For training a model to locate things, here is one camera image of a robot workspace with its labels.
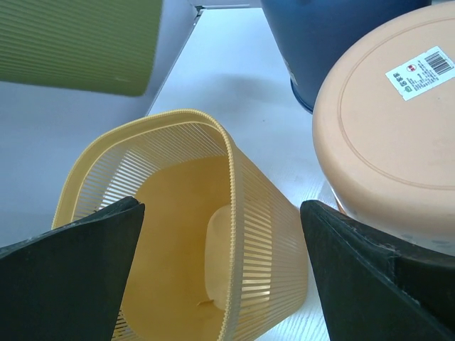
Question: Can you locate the tan mesh square basket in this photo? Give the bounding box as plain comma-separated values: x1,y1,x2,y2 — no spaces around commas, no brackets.
53,109,308,340

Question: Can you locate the tan round bin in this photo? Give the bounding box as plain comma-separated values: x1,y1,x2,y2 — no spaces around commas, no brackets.
313,1,454,255

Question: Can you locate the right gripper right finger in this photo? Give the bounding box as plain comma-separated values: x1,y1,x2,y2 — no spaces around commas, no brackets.
300,200,454,340

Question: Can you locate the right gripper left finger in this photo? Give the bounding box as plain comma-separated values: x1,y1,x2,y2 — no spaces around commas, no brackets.
1,197,145,340

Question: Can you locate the blue round bin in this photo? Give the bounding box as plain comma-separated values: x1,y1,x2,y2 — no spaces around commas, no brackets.
261,0,431,111

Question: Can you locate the green mesh square basket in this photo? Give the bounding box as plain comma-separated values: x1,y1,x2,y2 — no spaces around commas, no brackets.
1,0,163,97

